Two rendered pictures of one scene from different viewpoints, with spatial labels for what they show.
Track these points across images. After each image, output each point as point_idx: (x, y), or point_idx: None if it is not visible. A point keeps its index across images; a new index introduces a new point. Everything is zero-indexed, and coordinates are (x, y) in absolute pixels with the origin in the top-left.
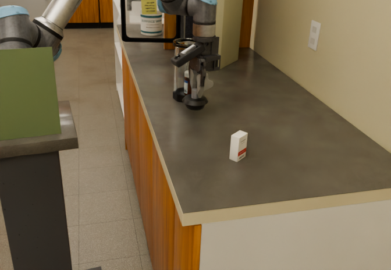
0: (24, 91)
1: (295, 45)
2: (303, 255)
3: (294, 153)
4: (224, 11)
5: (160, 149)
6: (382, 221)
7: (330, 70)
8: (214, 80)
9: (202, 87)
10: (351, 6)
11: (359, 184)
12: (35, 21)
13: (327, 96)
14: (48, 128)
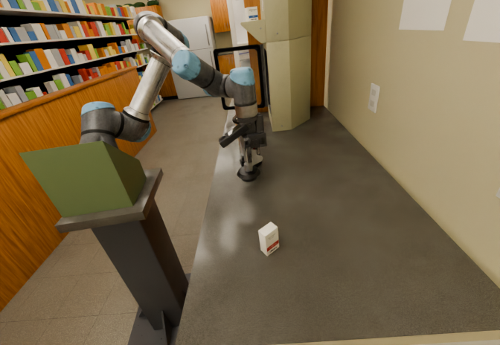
0: (91, 178)
1: (357, 106)
2: None
3: (335, 244)
4: (291, 82)
5: (201, 230)
6: None
7: (389, 133)
8: (283, 141)
9: (250, 163)
10: (413, 67)
11: (416, 316)
12: (123, 110)
13: (386, 158)
14: (120, 203)
